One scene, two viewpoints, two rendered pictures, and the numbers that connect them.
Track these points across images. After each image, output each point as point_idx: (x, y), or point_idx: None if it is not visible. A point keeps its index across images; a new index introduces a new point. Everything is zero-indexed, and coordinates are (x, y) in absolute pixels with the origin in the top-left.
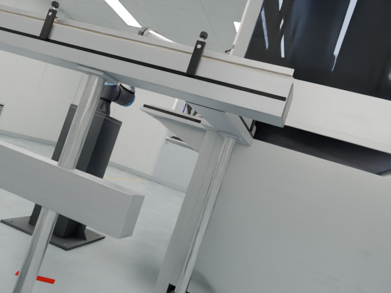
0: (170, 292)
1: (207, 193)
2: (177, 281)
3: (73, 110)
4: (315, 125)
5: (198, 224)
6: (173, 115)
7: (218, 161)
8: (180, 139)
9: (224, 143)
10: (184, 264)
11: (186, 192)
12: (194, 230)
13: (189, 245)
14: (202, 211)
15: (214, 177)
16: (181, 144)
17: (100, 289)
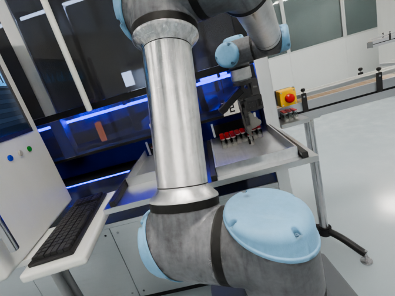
0: (328, 229)
1: (319, 161)
2: (326, 221)
3: None
4: None
5: (322, 182)
6: (293, 138)
7: (315, 137)
8: (77, 235)
9: (314, 123)
10: (325, 209)
11: (291, 191)
12: (322, 188)
13: (324, 198)
14: (321, 174)
15: (317, 148)
16: (99, 234)
17: (360, 295)
